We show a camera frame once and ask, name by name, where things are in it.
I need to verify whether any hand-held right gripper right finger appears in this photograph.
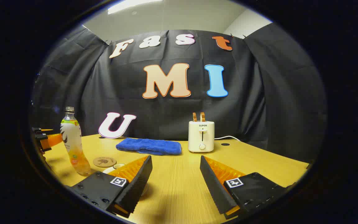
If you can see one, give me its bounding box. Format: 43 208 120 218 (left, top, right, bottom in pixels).
200 155 295 220

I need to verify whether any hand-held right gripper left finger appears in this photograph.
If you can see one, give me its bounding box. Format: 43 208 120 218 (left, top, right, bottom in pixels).
66 155 153 219

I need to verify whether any clear water bottle white label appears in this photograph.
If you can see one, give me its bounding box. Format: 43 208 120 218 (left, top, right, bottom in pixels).
60 106 91 175

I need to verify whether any round wooden coaster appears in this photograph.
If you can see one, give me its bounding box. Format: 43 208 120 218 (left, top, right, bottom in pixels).
93 156 117 168

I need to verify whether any blue towel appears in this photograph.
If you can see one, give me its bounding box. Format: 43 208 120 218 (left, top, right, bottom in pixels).
116 138 182 156

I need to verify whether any cream toaster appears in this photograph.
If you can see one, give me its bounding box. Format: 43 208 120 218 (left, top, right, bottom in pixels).
188 121 215 153

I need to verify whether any black backdrop cloth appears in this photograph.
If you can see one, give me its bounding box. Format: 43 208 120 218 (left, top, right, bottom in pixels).
30 22 327 162

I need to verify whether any white toaster cable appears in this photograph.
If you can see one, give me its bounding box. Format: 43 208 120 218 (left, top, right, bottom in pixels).
214 136 241 142

